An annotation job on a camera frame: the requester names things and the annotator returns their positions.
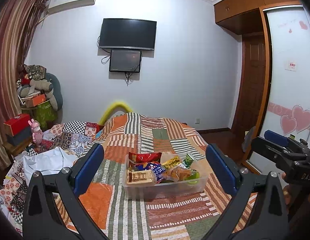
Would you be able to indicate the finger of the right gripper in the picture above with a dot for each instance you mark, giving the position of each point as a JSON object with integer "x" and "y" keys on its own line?
{"x": 277, "y": 138}
{"x": 270, "y": 150}

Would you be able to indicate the blue snack bag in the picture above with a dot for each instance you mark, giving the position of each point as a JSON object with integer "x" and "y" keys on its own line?
{"x": 155, "y": 167}

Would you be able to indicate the wooden wardrobe cabinet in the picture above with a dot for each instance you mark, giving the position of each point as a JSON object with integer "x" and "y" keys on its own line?
{"x": 244, "y": 16}

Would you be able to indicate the white cloth on bed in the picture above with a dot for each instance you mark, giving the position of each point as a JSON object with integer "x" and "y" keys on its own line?
{"x": 49, "y": 162}

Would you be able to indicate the red cartoon snack bag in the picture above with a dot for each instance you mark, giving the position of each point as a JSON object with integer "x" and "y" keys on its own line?
{"x": 138, "y": 158}

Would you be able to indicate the yellow headboard arch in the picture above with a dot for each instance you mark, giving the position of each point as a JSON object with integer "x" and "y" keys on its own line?
{"x": 113, "y": 108}

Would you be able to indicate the dark grey box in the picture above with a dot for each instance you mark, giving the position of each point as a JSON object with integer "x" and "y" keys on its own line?
{"x": 26, "y": 133}

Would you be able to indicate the green jelly ball bottle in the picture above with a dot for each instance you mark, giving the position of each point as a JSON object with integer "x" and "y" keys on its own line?
{"x": 193, "y": 178}

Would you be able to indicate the yellow white Kaka snack bag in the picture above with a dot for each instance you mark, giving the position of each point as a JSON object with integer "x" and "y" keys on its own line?
{"x": 171, "y": 163}

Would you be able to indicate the large wall television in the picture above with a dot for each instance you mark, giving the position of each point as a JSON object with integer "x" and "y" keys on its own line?
{"x": 125, "y": 33}

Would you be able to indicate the brown wafer cracker pack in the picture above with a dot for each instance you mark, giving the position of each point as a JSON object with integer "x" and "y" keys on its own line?
{"x": 137, "y": 178}

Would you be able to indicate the green pea snack bag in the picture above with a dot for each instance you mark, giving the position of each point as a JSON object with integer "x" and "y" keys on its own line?
{"x": 188, "y": 160}

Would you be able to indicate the red gift box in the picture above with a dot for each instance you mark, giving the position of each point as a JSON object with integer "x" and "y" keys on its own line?
{"x": 16, "y": 124}

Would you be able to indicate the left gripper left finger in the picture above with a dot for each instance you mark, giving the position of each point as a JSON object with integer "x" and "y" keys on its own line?
{"x": 41, "y": 218}

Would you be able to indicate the clear plastic storage bin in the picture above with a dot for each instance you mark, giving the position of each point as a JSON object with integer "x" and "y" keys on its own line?
{"x": 166, "y": 188}

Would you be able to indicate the small wall monitor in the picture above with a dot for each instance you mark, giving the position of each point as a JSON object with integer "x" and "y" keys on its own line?
{"x": 125, "y": 61}

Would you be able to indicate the orange box on pile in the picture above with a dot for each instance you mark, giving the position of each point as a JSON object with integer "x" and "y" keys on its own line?
{"x": 36, "y": 100}

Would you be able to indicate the checkered patchwork sheet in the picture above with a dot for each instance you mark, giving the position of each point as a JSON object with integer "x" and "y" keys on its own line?
{"x": 73, "y": 137}

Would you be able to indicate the wooden door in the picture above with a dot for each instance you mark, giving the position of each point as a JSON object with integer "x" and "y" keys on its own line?
{"x": 251, "y": 89}

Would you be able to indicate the pink rabbit toy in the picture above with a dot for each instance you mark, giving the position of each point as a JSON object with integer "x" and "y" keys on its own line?
{"x": 37, "y": 134}

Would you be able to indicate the green cardboard box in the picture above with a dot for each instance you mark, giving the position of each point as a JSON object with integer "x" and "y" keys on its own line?
{"x": 45, "y": 115}

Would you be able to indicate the red striped curtain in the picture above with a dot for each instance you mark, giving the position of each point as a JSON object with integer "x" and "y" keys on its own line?
{"x": 18, "y": 20}

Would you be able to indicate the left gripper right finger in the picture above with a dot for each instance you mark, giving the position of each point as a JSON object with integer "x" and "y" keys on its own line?
{"x": 268, "y": 218}

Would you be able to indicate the striped patchwork bed quilt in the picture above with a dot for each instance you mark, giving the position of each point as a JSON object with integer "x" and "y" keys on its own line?
{"x": 180, "y": 217}

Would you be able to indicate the clear cookie bag green seal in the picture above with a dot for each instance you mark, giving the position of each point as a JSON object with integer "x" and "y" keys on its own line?
{"x": 178, "y": 173}

